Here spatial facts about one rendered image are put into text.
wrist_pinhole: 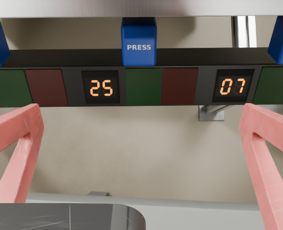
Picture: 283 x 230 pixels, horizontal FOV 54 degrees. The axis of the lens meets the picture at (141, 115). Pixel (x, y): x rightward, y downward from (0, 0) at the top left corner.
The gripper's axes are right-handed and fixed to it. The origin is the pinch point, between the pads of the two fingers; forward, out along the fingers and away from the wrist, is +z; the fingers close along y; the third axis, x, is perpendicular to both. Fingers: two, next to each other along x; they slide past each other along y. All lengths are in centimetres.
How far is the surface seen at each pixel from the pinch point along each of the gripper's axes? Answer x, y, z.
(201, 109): 43, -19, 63
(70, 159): 55, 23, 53
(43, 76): 2.9, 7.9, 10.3
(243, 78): 3.3, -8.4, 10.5
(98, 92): 4.6, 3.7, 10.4
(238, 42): 14, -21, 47
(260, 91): 4.5, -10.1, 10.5
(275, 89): 4.3, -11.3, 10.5
